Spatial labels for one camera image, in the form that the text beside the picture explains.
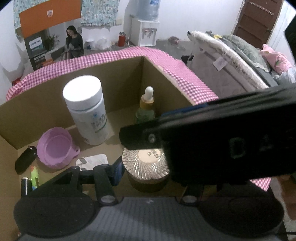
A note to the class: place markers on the blue water jug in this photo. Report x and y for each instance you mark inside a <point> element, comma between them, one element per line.
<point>148,9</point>

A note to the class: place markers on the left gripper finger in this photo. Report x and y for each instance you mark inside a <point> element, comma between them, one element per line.
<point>105,178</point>

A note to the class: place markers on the brown cardboard box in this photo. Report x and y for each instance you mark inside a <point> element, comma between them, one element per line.
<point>92,104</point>

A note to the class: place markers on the quilted mattress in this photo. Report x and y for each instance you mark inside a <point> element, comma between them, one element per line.
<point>229,65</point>

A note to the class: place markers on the orange Philips box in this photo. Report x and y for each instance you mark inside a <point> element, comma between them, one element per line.
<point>51,30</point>

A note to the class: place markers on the white supplement bottle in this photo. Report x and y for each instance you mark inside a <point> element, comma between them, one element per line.
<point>85,101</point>

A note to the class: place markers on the black key fob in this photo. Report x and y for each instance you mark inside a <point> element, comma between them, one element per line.
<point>25,159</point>

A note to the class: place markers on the brown wooden door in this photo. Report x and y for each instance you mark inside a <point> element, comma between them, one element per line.
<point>256,21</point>

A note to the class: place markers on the floral wall cloth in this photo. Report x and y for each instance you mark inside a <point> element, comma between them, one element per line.
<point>94,13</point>

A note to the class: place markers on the pink checkered tablecloth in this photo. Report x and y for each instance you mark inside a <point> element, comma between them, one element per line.
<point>36,104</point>

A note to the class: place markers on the white water dispenser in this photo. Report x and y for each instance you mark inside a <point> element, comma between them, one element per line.
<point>144,33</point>

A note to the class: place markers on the gold lid dark jar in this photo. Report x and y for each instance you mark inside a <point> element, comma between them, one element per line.
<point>147,169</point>

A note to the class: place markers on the white power adapter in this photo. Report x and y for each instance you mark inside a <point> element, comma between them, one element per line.
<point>88,163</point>

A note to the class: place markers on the green dropper bottle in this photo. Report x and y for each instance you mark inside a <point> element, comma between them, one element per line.
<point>146,111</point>

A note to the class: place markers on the person's right hand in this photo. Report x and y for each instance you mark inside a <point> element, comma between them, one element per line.
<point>284,189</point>

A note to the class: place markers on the red thermos bottle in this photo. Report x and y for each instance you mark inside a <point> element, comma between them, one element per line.
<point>121,39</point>

